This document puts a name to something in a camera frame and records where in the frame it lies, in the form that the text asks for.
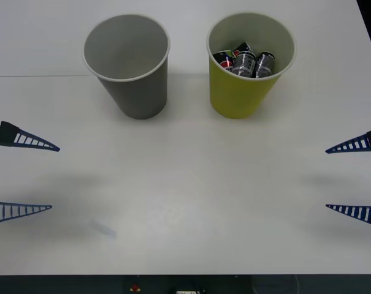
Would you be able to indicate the dark robot torso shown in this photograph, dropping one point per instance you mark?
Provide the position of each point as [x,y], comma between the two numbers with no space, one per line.
[65,284]

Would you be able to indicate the yellow-green plastic waste bin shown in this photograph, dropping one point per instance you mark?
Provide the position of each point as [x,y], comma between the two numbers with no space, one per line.
[234,96]

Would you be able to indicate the grey plastic waste bin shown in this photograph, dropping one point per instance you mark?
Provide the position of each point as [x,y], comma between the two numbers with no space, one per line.
[136,95]

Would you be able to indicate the black and green drink can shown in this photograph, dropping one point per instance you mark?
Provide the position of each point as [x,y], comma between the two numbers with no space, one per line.
[245,47]

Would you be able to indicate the blue drink can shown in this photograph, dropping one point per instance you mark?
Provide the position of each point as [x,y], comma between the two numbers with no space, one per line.
[223,61]

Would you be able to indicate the red button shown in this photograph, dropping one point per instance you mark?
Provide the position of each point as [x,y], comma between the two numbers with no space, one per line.
[135,288]

